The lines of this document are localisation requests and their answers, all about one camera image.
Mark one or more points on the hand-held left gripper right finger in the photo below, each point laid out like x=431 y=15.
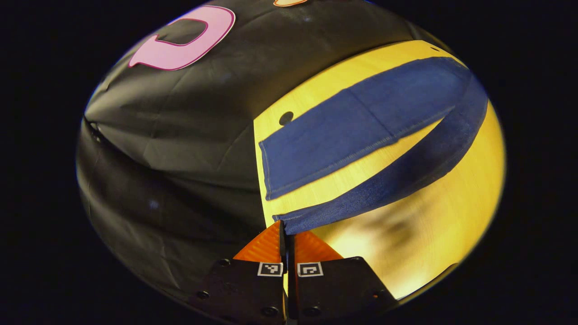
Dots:
x=336 y=289

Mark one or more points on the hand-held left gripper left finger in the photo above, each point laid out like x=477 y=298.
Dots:
x=246 y=289

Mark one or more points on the black backdrop cloth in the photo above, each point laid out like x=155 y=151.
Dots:
x=180 y=135

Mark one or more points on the blue denim jeans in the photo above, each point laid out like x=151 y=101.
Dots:
x=352 y=122

